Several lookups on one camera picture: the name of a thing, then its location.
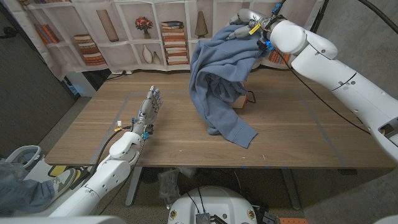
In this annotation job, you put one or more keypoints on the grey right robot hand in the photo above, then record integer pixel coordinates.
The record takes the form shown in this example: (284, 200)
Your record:
(248, 21)

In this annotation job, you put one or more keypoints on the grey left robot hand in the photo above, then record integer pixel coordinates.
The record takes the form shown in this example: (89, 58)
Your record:
(148, 110)

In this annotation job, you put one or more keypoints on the blue hoodie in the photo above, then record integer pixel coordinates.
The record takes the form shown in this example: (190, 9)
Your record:
(217, 77)

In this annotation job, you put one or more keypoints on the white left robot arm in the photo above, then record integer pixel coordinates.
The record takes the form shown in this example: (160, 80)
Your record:
(109, 174)

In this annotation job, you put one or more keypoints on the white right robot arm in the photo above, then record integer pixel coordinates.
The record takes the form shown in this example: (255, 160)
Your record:
(326, 62)

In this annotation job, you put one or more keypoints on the black drawer pull loop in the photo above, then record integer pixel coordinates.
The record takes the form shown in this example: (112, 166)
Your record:
(253, 97)

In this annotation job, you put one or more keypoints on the wooden drawer with red front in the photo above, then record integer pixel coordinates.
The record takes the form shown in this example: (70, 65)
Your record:
(241, 101)

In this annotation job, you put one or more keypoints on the white power strip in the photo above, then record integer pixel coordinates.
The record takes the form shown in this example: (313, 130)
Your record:
(119, 72)

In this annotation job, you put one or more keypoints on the printed bookshelf backdrop cloth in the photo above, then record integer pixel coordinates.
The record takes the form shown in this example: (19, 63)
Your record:
(124, 53)

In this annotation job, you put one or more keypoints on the white cabinet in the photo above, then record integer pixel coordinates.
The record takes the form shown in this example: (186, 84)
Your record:
(82, 84)

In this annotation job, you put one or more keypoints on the grey metal table leg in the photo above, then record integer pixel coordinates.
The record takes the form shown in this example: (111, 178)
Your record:
(133, 186)
(290, 189)

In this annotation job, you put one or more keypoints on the clear plastic bag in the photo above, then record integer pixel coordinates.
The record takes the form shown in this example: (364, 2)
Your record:
(169, 186)

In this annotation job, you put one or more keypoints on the yellow black floor object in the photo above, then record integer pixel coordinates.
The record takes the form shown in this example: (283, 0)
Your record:
(57, 170)

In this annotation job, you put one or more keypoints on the grey white sneaker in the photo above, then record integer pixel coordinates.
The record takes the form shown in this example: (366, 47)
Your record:
(63, 180)

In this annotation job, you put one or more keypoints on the white robot torso base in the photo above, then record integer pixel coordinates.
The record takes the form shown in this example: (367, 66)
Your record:
(217, 202)

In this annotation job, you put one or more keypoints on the dark grey perforated partition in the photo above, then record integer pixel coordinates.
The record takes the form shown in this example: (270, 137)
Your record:
(31, 93)

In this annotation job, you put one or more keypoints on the person's leg in jeans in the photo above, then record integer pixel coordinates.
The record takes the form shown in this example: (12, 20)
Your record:
(18, 194)

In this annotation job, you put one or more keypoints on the orange flat object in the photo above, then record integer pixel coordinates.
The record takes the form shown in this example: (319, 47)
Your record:
(293, 221)

